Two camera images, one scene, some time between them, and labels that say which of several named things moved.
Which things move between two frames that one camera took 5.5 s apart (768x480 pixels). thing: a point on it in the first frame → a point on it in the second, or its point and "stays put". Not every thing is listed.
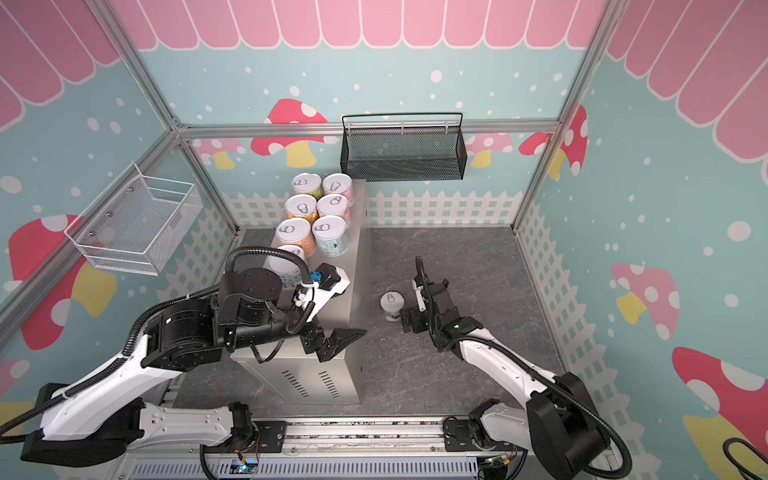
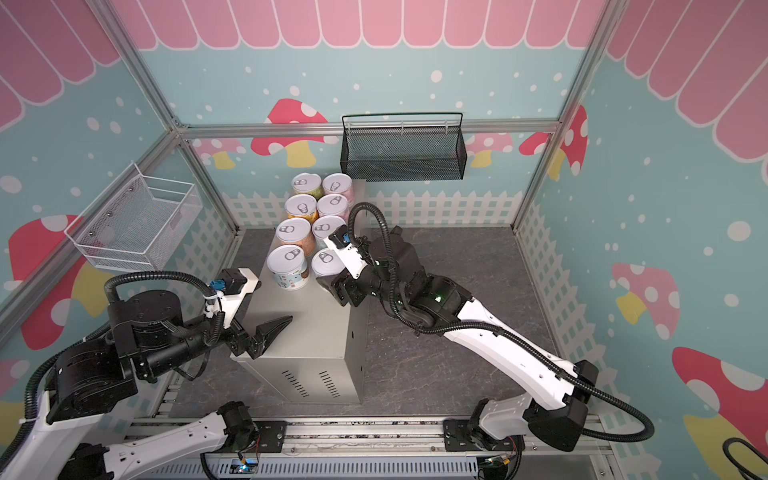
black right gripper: [417, 311] → [351, 288]
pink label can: [339, 184] stays put
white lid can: [331, 235] stays put
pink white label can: [335, 205] stays put
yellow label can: [301, 206] stays put
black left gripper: [339, 339] → [265, 334]
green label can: [308, 184] stays put
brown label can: [297, 231] stays put
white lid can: [392, 302] → [326, 262]
